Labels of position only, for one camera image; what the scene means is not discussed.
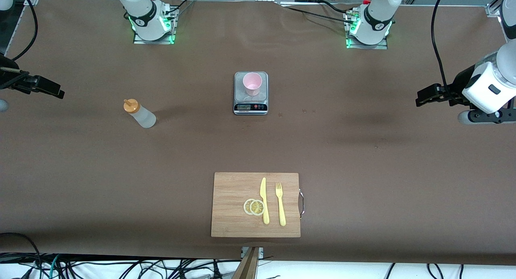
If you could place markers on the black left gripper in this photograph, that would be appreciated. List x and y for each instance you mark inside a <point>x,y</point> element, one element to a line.
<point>458,84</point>

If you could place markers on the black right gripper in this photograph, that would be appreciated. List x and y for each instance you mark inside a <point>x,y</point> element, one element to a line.
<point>9,72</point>

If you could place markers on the translucent sauce bottle orange cap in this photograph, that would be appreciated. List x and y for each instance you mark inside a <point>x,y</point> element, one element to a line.
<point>145,118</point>

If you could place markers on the pink plastic cup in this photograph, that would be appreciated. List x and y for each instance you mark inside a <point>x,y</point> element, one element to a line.
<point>252,83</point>

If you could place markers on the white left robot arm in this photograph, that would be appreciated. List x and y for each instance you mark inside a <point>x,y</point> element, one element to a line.
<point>377,21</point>

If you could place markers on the silver digital kitchen scale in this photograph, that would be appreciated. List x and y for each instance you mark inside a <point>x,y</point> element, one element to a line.
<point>250,106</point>

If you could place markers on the yellow plastic fork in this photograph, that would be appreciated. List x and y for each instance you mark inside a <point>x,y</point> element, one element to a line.
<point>281,210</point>

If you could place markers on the yellow plastic knife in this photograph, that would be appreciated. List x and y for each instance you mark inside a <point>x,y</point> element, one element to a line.
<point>265,208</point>

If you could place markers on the lemon slice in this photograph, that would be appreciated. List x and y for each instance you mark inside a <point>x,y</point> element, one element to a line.
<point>246,207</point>
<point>257,207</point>

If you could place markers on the wooden cutting board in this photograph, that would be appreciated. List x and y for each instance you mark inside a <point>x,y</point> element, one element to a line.
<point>231,206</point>

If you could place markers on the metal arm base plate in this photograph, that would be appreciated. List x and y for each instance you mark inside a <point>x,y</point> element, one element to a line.
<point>377,46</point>
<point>155,40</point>

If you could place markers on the small metal post bracket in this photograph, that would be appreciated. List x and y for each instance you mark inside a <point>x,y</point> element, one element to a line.
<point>261,251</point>

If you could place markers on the upright camera stand post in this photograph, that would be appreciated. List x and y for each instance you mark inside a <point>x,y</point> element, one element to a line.
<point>246,267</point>

